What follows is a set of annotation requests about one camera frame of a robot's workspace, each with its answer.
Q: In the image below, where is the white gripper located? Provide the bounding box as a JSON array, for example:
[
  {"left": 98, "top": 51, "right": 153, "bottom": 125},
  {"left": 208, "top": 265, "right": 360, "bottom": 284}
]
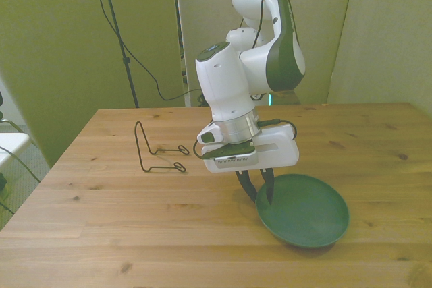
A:
[{"left": 202, "top": 124, "right": 300, "bottom": 206}]

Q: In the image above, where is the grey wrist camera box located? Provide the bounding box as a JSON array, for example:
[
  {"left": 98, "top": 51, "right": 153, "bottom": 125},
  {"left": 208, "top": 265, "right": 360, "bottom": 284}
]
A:
[{"left": 202, "top": 142, "right": 259, "bottom": 169}]

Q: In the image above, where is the black tripod stand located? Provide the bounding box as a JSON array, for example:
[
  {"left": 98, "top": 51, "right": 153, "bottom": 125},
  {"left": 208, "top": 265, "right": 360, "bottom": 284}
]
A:
[{"left": 96, "top": 0, "right": 140, "bottom": 109}]

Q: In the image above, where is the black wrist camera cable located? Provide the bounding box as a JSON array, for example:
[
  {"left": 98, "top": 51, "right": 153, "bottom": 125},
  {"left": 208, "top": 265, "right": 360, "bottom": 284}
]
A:
[{"left": 257, "top": 118, "right": 298, "bottom": 141}]

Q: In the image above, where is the black wire plate stand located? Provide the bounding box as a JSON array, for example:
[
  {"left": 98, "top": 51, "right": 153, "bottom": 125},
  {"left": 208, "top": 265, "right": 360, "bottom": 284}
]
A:
[{"left": 134, "top": 121, "right": 190, "bottom": 174}]

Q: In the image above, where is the small wooden side table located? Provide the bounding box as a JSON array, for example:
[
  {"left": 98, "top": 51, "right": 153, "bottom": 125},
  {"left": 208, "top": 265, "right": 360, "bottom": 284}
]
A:
[{"left": 261, "top": 89, "right": 301, "bottom": 105}]

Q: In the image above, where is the white stool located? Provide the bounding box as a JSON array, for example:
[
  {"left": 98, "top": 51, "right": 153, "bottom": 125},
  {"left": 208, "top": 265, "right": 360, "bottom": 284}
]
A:
[{"left": 0, "top": 132, "right": 31, "bottom": 168}]

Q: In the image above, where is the dark green round plate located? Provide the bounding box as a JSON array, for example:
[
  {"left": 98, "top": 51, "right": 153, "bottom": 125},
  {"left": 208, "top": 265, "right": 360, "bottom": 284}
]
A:
[{"left": 255, "top": 173, "right": 350, "bottom": 249}]

